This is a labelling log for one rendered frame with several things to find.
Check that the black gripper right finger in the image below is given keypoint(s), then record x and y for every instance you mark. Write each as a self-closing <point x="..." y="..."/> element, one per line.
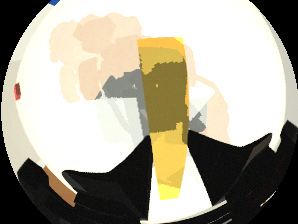
<point x="220" y="164"/>

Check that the yellow bar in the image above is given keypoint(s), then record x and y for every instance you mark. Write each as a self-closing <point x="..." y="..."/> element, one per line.
<point x="165" y="81"/>

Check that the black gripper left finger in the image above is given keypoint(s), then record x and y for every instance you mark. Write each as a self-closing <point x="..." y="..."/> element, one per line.
<point x="130" y="182"/>

